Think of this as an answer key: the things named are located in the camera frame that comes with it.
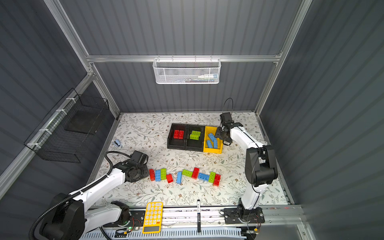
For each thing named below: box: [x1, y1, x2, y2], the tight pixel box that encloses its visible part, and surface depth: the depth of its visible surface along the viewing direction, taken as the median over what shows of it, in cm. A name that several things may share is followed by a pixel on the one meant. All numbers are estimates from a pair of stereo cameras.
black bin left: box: [167, 123, 188, 150], surface depth 106 cm
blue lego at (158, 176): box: [155, 169, 162, 182], surface depth 88 cm
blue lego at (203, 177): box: [198, 172, 210, 182], surface depth 88 cm
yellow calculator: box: [142, 202, 164, 234], surface depth 74 cm
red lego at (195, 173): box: [191, 167, 200, 180], surface depth 91 cm
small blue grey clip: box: [112, 139, 121, 147], surface depth 103 cm
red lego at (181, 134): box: [178, 130, 185, 140], surface depth 107 cm
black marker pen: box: [197, 199, 201, 233], surface depth 76 cm
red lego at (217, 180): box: [213, 174, 222, 187], surface depth 88 cm
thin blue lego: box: [176, 171, 183, 184], surface depth 88 cm
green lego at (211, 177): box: [208, 171, 217, 184], surface depth 88 cm
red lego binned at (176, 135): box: [173, 130, 180, 139], surface depth 107 cm
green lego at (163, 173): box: [161, 168, 167, 180], surface depth 88 cm
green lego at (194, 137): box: [189, 134, 200, 141], surface depth 105 cm
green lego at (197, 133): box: [191, 130, 201, 137], surface depth 107 cm
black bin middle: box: [185, 124, 205, 152], surface depth 99 cm
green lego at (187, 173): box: [182, 169, 193, 178], surface depth 91 cm
